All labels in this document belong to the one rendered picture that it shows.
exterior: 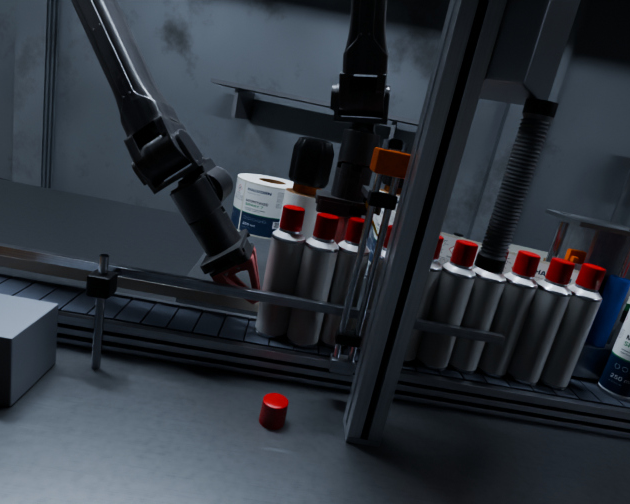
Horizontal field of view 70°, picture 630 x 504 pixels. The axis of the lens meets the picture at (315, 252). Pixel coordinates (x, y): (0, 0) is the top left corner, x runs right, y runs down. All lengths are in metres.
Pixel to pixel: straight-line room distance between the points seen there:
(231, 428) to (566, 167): 3.72
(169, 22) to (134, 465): 4.10
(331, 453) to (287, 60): 3.65
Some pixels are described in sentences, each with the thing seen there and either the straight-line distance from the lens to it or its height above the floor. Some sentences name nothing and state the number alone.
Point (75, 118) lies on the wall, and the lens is 4.87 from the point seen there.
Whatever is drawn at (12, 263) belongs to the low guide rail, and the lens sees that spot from 0.86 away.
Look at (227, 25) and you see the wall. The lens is 4.23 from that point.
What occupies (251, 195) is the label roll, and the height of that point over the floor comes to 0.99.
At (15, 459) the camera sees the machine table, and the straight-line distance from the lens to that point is 0.58.
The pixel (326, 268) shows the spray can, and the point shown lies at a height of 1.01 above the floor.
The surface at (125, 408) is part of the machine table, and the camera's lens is 0.64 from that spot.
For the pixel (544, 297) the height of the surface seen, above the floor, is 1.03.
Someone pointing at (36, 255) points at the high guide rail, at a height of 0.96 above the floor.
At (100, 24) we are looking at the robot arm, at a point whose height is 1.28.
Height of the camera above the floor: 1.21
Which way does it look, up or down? 16 degrees down
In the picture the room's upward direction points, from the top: 12 degrees clockwise
